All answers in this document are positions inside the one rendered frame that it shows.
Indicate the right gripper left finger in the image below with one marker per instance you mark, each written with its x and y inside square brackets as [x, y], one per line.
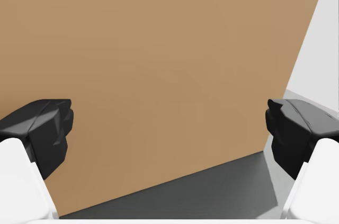
[29, 155]

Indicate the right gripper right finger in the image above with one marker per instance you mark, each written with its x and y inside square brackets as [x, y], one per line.
[310, 152]

